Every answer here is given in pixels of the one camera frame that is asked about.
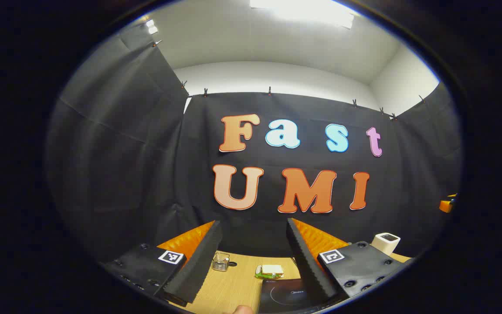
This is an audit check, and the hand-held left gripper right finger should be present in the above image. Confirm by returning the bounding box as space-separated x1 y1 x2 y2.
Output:
287 218 414 306

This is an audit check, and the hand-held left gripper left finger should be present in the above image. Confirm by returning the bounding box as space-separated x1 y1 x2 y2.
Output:
98 220 224 307

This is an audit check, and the black induction cooktop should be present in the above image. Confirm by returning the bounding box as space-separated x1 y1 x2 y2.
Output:
258 278 321 314

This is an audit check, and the clear utensil holder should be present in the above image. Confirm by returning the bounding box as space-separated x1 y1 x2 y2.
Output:
212 251 230 272

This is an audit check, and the sandwich with lettuce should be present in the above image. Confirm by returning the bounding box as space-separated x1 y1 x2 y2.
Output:
255 264 285 280

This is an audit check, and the white toaster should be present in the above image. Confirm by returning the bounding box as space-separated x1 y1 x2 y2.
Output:
371 232 401 256

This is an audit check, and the black backdrop cloth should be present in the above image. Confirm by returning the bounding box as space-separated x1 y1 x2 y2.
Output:
45 24 464 266

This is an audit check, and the row of black cloth clips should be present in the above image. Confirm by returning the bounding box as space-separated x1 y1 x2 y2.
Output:
152 40 426 122

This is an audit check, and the ceiling light panel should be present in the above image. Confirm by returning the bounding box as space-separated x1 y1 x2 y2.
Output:
250 0 360 29

